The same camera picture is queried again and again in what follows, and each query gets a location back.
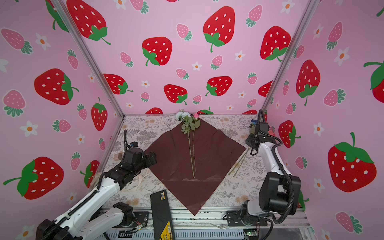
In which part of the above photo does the large pink fake rose stem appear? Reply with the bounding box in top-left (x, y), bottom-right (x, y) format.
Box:
top-left (228, 127), bottom-right (275, 177)

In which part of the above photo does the blue fake rose stem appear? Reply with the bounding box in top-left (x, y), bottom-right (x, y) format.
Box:
top-left (228, 120), bottom-right (258, 177)

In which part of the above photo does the dark red wrapping paper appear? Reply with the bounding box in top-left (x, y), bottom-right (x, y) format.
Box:
top-left (147, 121), bottom-right (246, 215)

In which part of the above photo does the small pink fake rose stem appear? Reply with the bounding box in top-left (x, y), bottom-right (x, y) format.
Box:
top-left (190, 112), bottom-right (201, 173)

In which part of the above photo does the white fake flower stem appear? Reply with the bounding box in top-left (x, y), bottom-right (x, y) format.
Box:
top-left (176, 110), bottom-right (196, 178)

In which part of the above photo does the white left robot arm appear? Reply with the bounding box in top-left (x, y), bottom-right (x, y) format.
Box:
top-left (36, 140), bottom-right (157, 240)

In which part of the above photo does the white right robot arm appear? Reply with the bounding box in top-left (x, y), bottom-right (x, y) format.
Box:
top-left (223, 120), bottom-right (301, 227)

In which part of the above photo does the beige ribbon pile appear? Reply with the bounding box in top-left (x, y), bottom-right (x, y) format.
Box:
top-left (89, 173), bottom-right (146, 193)

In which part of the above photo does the black flat device yellow label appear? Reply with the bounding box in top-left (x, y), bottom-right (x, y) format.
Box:
top-left (150, 190), bottom-right (176, 240)

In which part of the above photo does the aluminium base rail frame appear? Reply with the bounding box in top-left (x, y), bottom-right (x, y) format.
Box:
top-left (106, 207), bottom-right (317, 240)

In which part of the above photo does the aluminium corner post right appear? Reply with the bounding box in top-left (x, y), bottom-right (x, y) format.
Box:
top-left (259, 0), bottom-right (320, 113)

